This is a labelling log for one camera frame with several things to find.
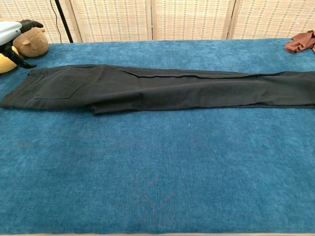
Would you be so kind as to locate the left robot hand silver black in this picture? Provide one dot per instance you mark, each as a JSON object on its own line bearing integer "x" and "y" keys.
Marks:
{"x": 8, "y": 29}

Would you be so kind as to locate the black trousers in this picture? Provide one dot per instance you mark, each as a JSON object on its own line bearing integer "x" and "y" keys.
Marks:
{"x": 147, "y": 91}

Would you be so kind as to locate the blue tablecloth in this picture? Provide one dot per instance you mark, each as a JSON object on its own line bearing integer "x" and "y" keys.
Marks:
{"x": 157, "y": 159}

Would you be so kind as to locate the brown capybara plush toy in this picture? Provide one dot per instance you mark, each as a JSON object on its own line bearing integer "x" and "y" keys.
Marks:
{"x": 34, "y": 44}

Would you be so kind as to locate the yellow plush toy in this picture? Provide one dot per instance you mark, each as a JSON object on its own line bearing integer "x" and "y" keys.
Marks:
{"x": 5, "y": 64}

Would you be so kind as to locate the black tripod stand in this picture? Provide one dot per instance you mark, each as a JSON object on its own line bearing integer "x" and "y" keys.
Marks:
{"x": 64, "y": 22}

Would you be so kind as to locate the bamboo folding screen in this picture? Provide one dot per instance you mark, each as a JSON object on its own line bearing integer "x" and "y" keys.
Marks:
{"x": 192, "y": 19}

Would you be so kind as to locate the crumpled brown cloth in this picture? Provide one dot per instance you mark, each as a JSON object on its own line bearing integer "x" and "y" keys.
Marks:
{"x": 300, "y": 44}

